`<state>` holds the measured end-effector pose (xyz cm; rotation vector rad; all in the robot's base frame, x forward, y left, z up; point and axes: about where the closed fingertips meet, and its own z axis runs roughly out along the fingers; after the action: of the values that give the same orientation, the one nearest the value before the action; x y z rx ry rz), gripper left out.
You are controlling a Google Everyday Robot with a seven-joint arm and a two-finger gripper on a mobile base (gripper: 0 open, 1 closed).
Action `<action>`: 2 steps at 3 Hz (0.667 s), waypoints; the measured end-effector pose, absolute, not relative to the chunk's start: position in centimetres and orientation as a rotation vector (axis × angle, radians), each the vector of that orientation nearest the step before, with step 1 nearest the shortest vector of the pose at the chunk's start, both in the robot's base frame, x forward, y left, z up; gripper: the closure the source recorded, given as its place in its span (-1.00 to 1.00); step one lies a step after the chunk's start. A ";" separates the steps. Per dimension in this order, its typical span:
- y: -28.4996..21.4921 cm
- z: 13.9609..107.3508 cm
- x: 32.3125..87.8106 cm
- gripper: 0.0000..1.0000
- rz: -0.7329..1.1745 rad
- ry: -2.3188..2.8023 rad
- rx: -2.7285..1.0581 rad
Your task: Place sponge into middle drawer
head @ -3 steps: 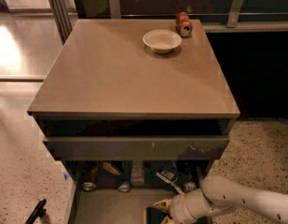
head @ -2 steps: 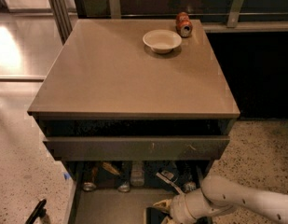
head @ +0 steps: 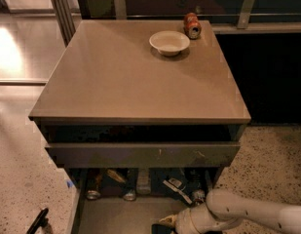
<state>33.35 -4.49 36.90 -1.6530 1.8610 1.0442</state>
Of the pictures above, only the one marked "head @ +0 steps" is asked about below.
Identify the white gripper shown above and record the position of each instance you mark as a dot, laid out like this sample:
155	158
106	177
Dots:
182	223

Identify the green and yellow sponge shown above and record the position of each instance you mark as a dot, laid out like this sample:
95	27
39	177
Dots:
161	229

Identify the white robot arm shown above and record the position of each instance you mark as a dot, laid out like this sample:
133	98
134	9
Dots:
225	210

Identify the pale sponge in drawer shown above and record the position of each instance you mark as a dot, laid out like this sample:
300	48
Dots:
143	184

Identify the silver can middle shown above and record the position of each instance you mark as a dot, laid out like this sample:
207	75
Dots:
130	185

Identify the silver can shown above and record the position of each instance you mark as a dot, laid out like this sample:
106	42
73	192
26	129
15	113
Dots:
130	185
94	179

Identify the open middle drawer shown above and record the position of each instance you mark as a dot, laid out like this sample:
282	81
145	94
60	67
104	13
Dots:
111	214

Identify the grey top drawer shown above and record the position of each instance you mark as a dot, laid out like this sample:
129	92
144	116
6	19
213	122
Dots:
143	155

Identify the grey drawer cabinet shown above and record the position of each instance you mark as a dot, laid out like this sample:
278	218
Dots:
112	86

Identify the white snack wrapper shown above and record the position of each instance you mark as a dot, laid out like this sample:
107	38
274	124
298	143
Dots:
178	187

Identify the clear plastic bottle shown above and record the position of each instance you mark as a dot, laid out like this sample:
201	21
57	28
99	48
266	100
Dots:
198	194

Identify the brown snack bag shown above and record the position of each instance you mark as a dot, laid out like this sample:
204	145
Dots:
116	176

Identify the silver can left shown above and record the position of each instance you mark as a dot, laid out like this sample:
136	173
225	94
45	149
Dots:
94	179

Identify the black object on floor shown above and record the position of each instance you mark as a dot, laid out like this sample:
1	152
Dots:
40	221

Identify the white bowl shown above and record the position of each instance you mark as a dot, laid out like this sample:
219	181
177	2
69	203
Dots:
169	43

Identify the orange soda can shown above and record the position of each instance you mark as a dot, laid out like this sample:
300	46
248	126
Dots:
192	26

